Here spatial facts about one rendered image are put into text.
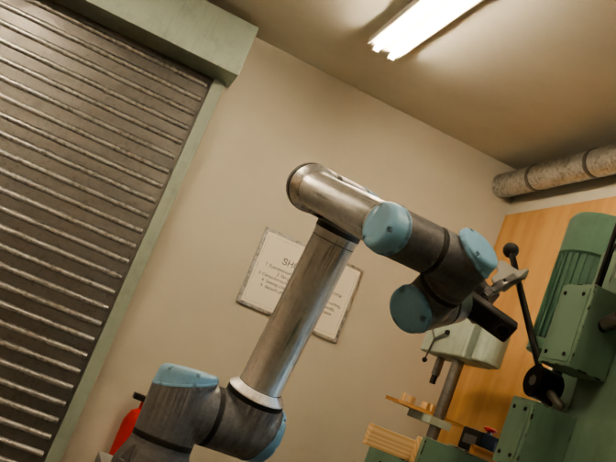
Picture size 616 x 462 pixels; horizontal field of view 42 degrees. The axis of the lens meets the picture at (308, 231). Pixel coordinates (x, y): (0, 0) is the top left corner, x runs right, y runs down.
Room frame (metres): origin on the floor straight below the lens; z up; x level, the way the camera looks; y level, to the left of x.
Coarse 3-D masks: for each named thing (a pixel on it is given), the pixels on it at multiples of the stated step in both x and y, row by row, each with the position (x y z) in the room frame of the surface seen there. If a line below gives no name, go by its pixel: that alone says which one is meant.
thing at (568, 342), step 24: (576, 288) 1.39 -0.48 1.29; (600, 288) 1.35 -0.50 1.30; (576, 312) 1.37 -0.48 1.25; (600, 312) 1.35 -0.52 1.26; (552, 336) 1.41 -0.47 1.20; (576, 336) 1.35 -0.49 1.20; (600, 336) 1.36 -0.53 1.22; (552, 360) 1.39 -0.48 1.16; (576, 360) 1.35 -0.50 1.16; (600, 360) 1.36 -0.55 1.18
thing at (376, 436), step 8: (368, 424) 1.55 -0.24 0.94; (368, 432) 1.54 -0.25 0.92; (376, 432) 1.53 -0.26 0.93; (384, 432) 1.54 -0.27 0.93; (392, 432) 1.54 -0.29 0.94; (368, 440) 1.53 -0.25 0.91; (376, 440) 1.54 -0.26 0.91; (384, 440) 1.54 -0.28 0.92; (392, 440) 1.54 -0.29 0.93; (400, 440) 1.55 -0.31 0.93; (408, 440) 1.55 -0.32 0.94; (376, 448) 1.54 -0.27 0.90; (384, 448) 1.54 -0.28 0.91; (392, 448) 1.55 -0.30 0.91; (400, 448) 1.55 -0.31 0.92; (408, 448) 1.56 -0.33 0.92; (400, 456) 1.55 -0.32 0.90; (408, 456) 1.56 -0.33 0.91
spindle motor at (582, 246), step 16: (576, 224) 1.62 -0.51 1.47; (592, 224) 1.59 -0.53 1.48; (608, 224) 1.57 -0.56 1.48; (576, 240) 1.61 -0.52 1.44; (592, 240) 1.58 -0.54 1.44; (608, 240) 1.56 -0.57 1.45; (560, 256) 1.65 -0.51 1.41; (576, 256) 1.60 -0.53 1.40; (592, 256) 1.58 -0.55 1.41; (560, 272) 1.62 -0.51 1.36; (576, 272) 1.59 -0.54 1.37; (592, 272) 1.57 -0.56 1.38; (560, 288) 1.61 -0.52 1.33; (544, 304) 1.64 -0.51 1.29; (544, 320) 1.62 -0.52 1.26; (544, 336) 1.61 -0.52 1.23
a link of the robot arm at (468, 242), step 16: (464, 240) 1.36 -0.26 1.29; (480, 240) 1.39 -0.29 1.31; (448, 256) 1.35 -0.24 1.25; (464, 256) 1.36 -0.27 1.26; (480, 256) 1.35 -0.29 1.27; (496, 256) 1.40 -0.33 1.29; (432, 272) 1.38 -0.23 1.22; (448, 272) 1.37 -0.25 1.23; (464, 272) 1.37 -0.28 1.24; (480, 272) 1.37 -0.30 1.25; (432, 288) 1.42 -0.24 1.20; (448, 288) 1.40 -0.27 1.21; (464, 288) 1.40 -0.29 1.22; (448, 304) 1.43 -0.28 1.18
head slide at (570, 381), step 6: (600, 258) 1.54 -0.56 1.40; (612, 258) 1.51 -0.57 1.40; (600, 264) 1.54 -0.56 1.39; (612, 264) 1.50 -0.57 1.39; (606, 276) 1.51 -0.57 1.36; (594, 282) 1.54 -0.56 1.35; (606, 282) 1.50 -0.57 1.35; (606, 288) 1.50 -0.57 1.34; (564, 378) 1.53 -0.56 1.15; (570, 378) 1.52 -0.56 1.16; (576, 378) 1.50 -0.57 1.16; (570, 384) 1.51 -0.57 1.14; (564, 390) 1.52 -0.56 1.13; (570, 390) 1.51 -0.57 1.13; (564, 396) 1.52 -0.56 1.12; (570, 396) 1.50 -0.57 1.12; (564, 402) 1.51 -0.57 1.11; (564, 408) 1.51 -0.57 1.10
